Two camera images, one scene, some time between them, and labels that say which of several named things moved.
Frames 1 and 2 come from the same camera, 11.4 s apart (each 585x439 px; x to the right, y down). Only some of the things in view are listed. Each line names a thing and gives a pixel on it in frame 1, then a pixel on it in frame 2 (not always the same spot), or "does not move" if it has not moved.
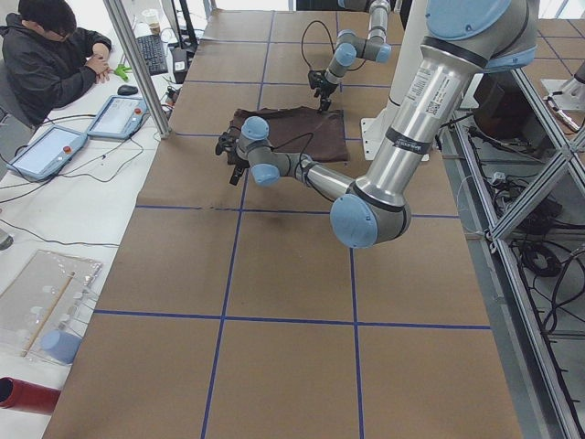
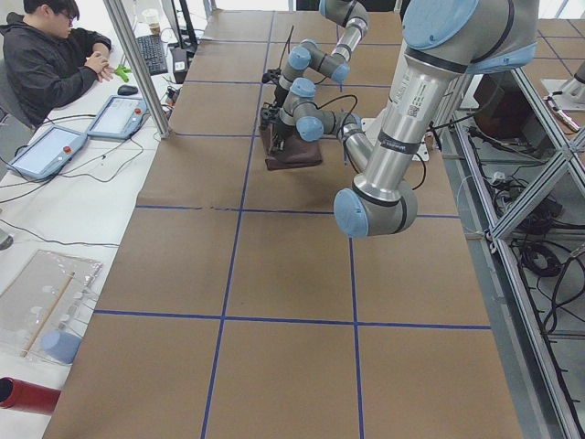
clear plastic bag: (41, 308) does not move
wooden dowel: (47, 314) does not move
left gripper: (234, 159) -> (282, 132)
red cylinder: (23, 395) does not move
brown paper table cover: (232, 311) does not move
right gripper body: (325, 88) -> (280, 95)
